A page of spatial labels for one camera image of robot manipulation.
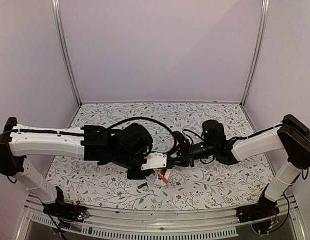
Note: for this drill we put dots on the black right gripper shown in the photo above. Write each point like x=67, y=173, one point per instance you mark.
x=187, y=154

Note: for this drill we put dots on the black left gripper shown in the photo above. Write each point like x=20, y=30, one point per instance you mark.
x=133, y=176

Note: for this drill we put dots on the orange AAA battery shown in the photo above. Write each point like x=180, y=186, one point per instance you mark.
x=161, y=175

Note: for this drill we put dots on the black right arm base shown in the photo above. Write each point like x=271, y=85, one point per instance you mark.
x=262, y=209

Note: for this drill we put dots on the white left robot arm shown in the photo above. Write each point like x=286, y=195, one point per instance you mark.
x=129, y=148

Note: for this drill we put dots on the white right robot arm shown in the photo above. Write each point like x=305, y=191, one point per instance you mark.
x=290, y=135

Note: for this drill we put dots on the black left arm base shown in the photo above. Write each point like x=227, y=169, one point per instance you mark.
x=64, y=211

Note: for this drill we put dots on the floral patterned table mat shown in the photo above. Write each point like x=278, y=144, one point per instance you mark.
x=207, y=185

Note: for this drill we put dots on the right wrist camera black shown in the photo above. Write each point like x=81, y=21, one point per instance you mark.
x=180, y=137

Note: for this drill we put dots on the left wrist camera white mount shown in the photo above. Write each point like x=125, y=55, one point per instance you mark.
x=154, y=160

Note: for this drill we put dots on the aluminium table edge rail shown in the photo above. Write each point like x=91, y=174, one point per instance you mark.
x=123, y=224

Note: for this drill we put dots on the left aluminium frame post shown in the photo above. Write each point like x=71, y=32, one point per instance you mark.
x=64, y=51

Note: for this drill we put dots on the aluminium frame post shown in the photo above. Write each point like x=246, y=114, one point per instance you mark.
x=64, y=51
x=256, y=52

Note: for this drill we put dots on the right aluminium frame post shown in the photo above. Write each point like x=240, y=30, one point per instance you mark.
x=256, y=52

